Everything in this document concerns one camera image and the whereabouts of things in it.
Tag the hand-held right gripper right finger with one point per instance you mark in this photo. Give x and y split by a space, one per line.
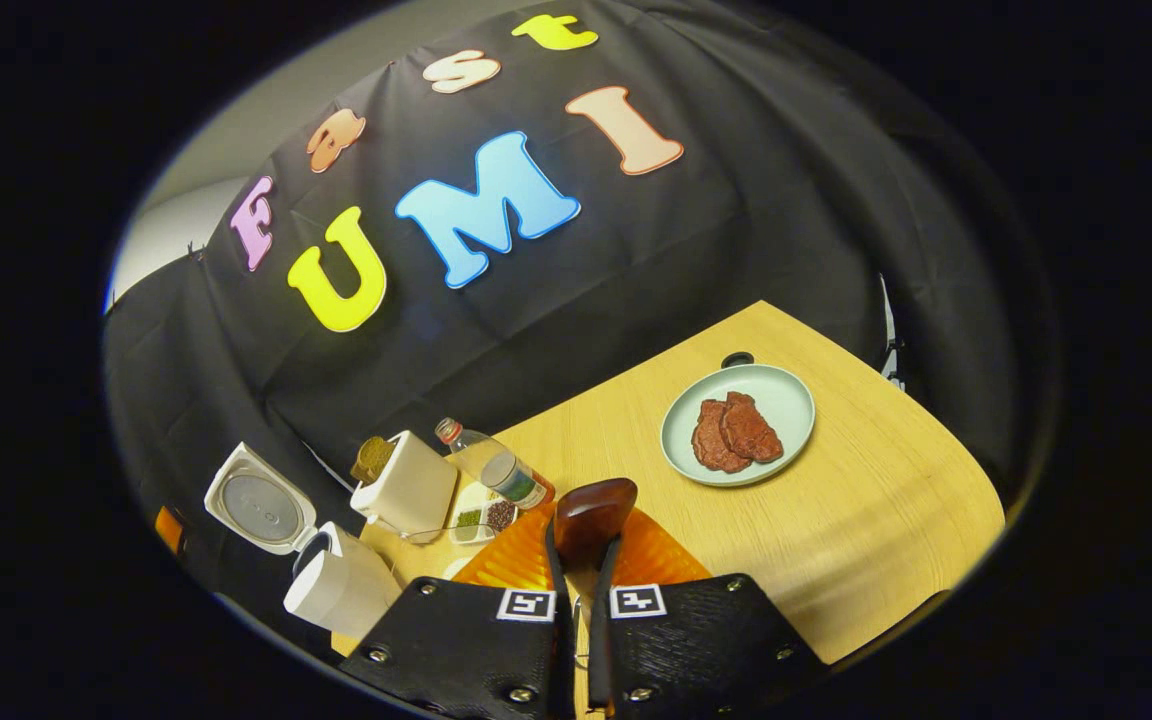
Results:
696 650

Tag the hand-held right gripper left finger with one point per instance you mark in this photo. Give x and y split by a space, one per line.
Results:
476 650

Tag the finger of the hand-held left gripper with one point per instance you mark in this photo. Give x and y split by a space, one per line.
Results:
169 530

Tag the white rice cooker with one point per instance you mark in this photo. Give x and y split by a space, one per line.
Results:
346 595

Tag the brown wooden spoon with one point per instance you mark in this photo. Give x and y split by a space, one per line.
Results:
594 520

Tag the white compartment grain tray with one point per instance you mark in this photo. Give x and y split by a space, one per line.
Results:
484 518

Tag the white toaster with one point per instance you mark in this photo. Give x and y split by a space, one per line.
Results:
416 490

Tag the clear plastic bottle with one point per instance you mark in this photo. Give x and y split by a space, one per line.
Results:
496 465

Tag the red meat slice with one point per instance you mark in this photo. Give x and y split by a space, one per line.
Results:
751 430
708 445

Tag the brown bread slice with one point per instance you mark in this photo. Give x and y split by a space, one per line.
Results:
373 460

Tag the pale green plate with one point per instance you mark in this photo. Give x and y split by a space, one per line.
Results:
791 400

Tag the white metal stand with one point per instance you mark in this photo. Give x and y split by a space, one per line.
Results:
891 340

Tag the black backdrop cloth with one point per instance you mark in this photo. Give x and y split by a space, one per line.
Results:
636 260

